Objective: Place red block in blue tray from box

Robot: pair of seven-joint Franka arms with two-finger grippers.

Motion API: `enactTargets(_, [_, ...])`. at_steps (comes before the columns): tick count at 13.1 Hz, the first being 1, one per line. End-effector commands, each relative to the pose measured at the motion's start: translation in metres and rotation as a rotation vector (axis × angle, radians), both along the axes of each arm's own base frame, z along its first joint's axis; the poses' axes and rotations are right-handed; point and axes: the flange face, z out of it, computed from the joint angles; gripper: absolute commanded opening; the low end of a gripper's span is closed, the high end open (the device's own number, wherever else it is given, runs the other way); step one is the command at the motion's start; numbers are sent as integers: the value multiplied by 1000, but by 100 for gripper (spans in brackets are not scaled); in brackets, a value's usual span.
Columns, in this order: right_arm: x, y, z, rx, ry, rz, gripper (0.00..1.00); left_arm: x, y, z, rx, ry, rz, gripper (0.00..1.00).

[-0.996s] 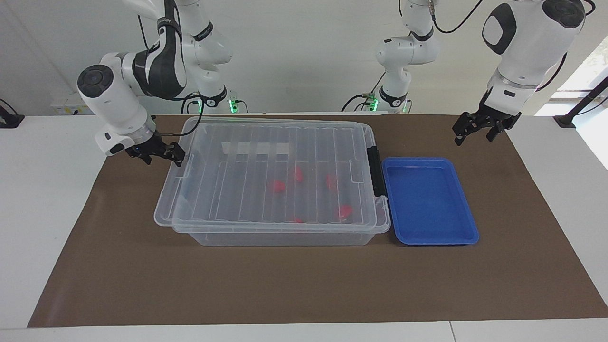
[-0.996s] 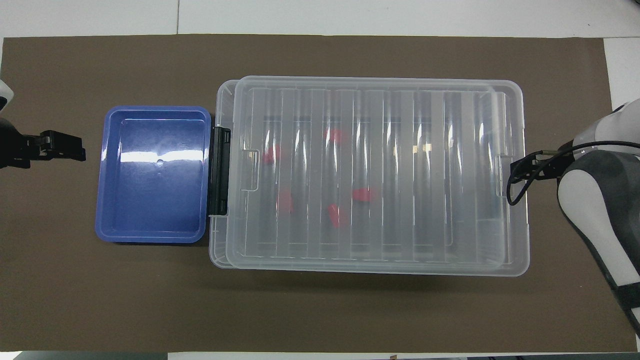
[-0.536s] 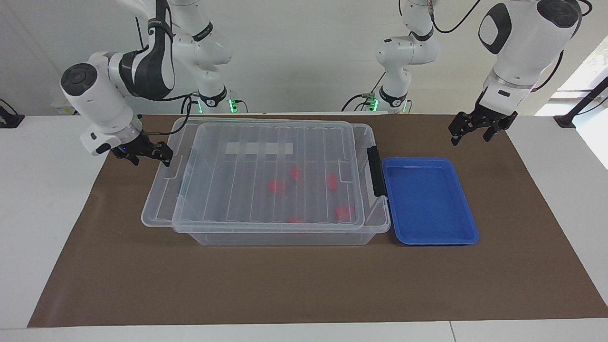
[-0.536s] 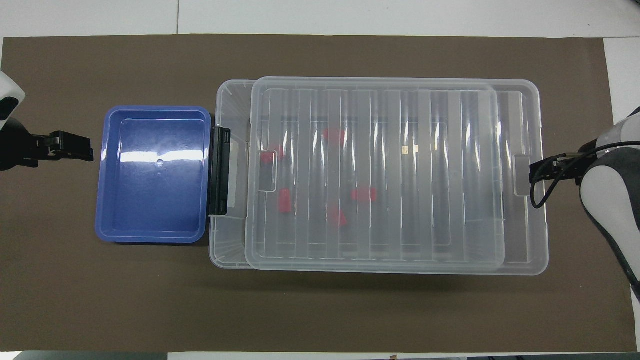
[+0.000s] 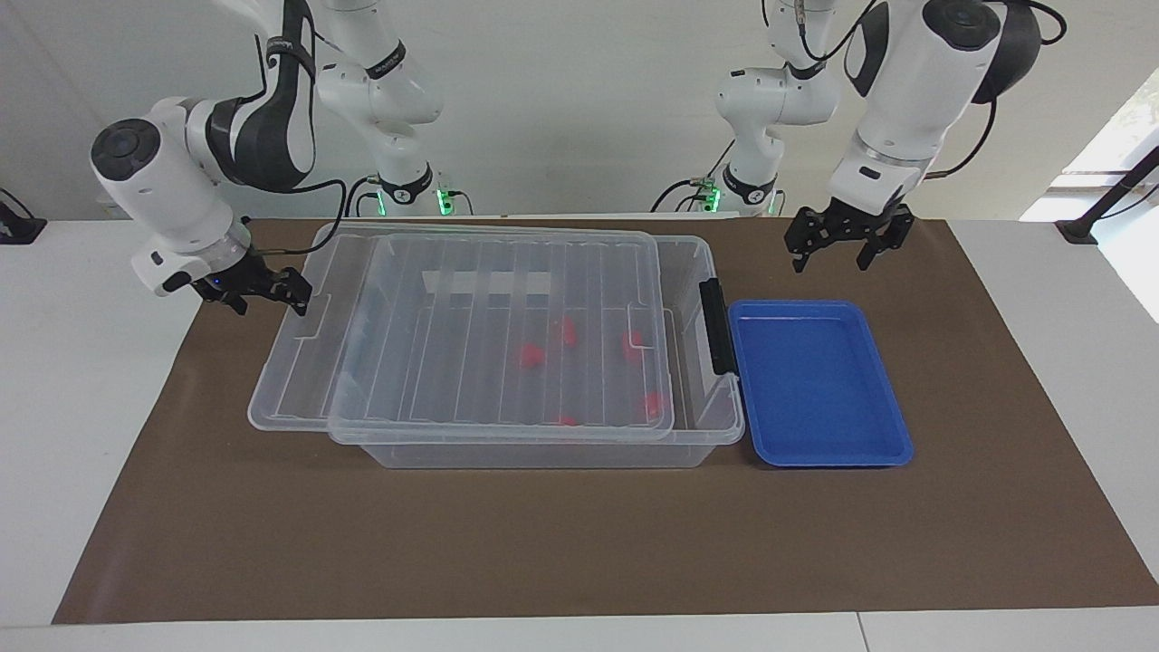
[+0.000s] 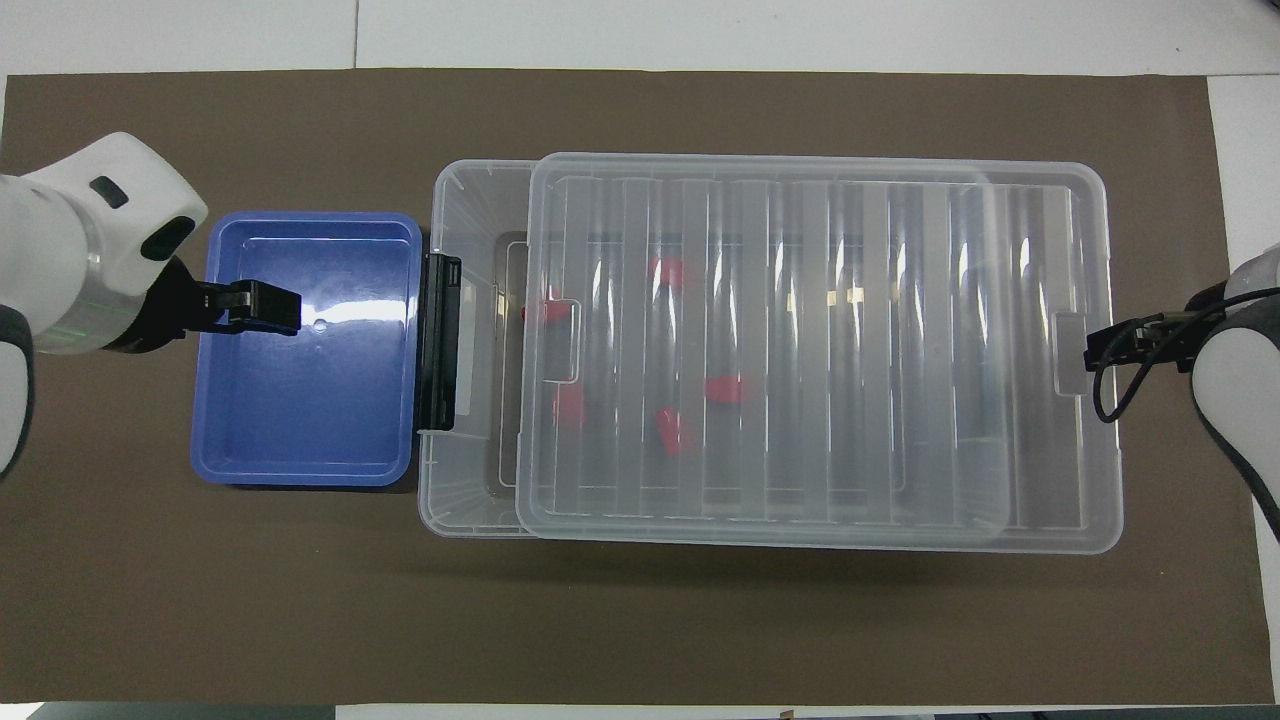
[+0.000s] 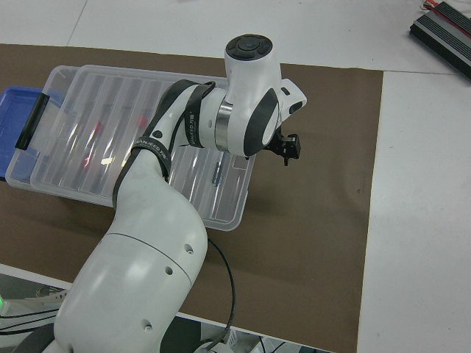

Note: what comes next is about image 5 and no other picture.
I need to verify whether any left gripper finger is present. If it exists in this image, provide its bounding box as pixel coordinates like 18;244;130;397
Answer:
784;208;827;273
857;205;915;272

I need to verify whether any clear ribbed plastic lid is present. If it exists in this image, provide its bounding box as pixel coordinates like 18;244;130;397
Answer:
247;224;677;445

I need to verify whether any blue plastic tray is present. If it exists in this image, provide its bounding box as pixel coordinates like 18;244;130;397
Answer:
728;300;914;468

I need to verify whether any clear plastic storage box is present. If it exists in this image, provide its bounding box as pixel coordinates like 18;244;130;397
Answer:
328;234;745;470

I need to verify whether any black clamp stand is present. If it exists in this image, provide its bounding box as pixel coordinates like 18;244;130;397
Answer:
1055;145;1159;245

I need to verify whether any brown table mat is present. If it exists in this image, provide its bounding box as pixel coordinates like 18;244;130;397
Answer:
53;217;1159;626

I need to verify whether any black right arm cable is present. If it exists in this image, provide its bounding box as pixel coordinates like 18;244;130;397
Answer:
244;177;350;254

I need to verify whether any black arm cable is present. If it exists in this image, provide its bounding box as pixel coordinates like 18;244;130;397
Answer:
244;177;350;254
761;0;1069;182

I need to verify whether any black right base cable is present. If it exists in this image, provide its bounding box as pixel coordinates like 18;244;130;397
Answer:
344;175;381;218

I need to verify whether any black base cable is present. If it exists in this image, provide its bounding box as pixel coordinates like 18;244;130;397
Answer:
652;140;736;214
344;175;381;218

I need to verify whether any black box handle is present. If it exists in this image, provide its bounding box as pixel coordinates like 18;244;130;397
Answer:
699;278;739;377

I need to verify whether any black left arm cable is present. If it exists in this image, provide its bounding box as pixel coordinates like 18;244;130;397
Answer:
761;0;1069;182

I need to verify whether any black left base cable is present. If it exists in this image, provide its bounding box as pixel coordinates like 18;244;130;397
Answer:
652;140;736;214

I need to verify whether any black table mount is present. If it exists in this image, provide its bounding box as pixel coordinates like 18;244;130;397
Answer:
0;187;48;245

